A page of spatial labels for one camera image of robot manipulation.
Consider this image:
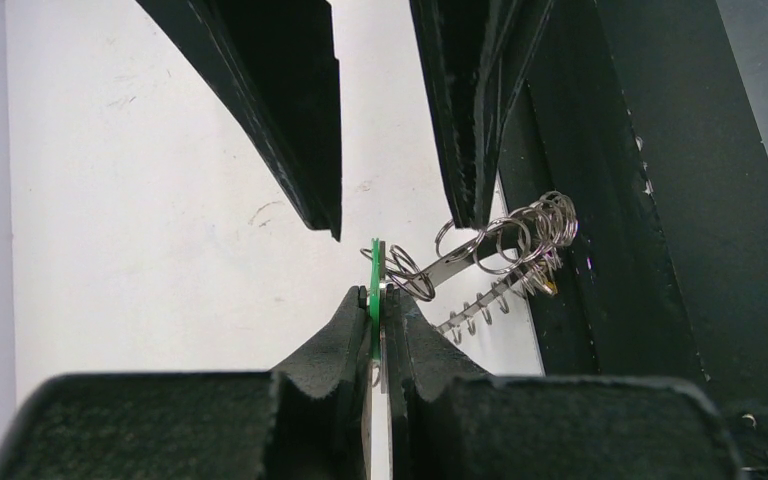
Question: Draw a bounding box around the yellow tagged key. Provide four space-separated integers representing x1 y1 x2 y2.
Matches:
541 282 557 295

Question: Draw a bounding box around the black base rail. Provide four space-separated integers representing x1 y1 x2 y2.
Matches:
499 1 768 479

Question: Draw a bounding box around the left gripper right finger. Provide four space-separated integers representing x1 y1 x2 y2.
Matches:
383 288 744 479

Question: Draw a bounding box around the large metal keyring with rings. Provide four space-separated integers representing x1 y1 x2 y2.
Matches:
383 191 579 345

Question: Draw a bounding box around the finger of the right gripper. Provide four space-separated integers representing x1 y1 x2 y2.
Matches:
139 0 342 239
410 0 553 229

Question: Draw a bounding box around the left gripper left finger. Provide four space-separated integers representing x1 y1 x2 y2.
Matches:
0 286 369 479

